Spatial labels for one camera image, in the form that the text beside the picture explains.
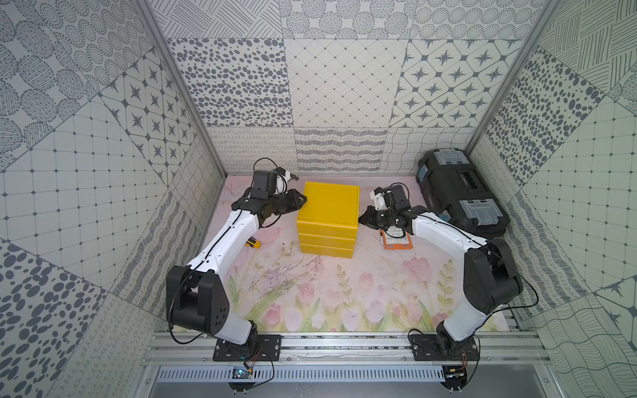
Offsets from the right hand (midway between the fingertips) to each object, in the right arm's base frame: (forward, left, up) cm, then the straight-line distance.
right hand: (359, 222), depth 90 cm
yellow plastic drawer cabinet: (-6, +11, +10) cm, 16 cm away
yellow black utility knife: (-3, +41, -9) cm, 42 cm away
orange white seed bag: (-12, -10, +9) cm, 18 cm away
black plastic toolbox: (+13, -38, +4) cm, 40 cm away
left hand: (+3, +20, +12) cm, 23 cm away
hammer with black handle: (+34, +29, -9) cm, 46 cm away
